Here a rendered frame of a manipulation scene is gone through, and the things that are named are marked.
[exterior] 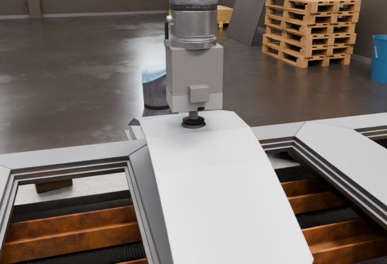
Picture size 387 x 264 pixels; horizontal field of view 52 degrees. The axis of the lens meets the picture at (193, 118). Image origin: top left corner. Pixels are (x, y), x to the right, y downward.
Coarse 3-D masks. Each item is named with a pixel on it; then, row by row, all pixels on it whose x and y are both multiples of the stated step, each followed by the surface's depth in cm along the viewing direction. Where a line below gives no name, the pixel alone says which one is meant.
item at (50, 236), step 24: (288, 192) 110; (312, 192) 113; (72, 216) 95; (96, 216) 97; (120, 216) 98; (24, 240) 86; (48, 240) 87; (72, 240) 89; (96, 240) 90; (120, 240) 92
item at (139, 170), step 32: (384, 128) 115; (96, 160) 94; (128, 160) 97; (320, 160) 97; (352, 192) 84; (0, 224) 72; (160, 224) 71; (384, 224) 75; (0, 256) 67; (160, 256) 63
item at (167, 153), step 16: (240, 128) 68; (160, 144) 63; (176, 144) 63; (192, 144) 64; (208, 144) 64; (224, 144) 64; (240, 144) 64; (256, 144) 65; (160, 160) 60; (176, 160) 60; (192, 160) 61; (208, 160) 61; (224, 160) 61; (240, 160) 61
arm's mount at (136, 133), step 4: (132, 128) 146; (136, 128) 146; (140, 128) 146; (132, 132) 145; (136, 132) 143; (140, 132) 143; (132, 136) 146; (136, 136) 140; (140, 136) 139; (144, 136) 139
